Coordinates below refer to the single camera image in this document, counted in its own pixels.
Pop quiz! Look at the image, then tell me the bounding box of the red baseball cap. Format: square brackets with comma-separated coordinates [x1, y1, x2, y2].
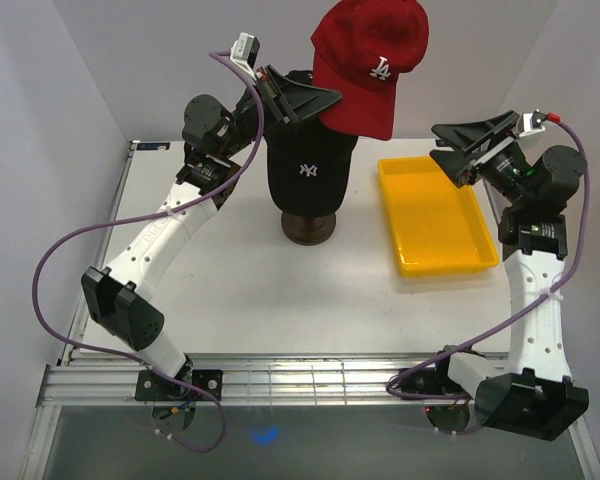
[311, 0, 429, 140]

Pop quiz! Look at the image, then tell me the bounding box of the black NY baseball cap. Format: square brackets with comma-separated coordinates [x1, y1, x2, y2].
[265, 69, 357, 213]

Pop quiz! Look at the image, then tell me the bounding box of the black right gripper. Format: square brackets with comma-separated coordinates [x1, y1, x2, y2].
[426, 110, 531, 207]

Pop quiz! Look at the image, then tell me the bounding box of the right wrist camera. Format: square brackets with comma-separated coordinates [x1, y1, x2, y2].
[515, 110, 561, 139]

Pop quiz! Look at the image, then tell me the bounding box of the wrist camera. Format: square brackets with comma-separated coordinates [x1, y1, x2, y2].
[229, 32, 260, 79]
[515, 110, 561, 139]

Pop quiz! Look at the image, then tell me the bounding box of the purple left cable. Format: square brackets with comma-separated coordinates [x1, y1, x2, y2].
[31, 50, 267, 363]

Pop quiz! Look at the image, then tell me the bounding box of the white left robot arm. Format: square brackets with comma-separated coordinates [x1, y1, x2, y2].
[81, 66, 342, 400]

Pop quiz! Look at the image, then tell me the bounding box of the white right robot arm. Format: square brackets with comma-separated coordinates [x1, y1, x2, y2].
[430, 110, 589, 441]

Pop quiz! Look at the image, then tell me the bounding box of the purple cable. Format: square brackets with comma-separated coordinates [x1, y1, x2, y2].
[385, 119, 594, 401]
[31, 50, 267, 363]

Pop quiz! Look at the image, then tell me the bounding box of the beige mannequin head stand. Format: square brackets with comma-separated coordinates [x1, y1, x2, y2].
[281, 212, 336, 246]

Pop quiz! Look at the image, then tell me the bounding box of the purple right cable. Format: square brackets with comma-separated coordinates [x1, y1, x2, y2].
[385, 119, 594, 401]

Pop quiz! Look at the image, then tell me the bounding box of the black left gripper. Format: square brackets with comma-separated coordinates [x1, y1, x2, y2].
[217, 65, 340, 160]

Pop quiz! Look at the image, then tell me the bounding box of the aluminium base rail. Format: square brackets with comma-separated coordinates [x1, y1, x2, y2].
[37, 352, 425, 408]

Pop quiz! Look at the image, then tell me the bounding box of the yellow plastic tray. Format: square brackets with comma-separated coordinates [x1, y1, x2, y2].
[377, 156, 499, 278]

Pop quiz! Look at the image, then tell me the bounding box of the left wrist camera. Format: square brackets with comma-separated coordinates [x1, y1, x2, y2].
[229, 32, 260, 79]

